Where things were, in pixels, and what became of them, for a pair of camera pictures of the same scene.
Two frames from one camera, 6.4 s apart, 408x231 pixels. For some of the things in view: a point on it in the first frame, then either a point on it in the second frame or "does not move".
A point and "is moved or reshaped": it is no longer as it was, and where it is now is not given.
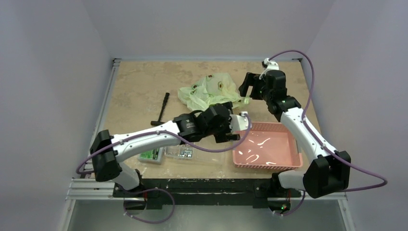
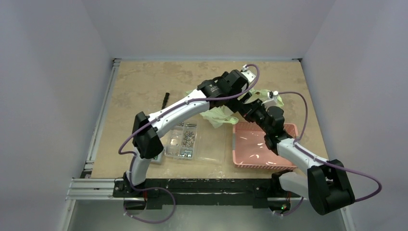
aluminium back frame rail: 203,59 does not move
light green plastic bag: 215,88 is moved or reshaped
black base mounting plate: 159,192 does not move
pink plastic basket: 269,145 does not move
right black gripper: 256,85 -> 243,106
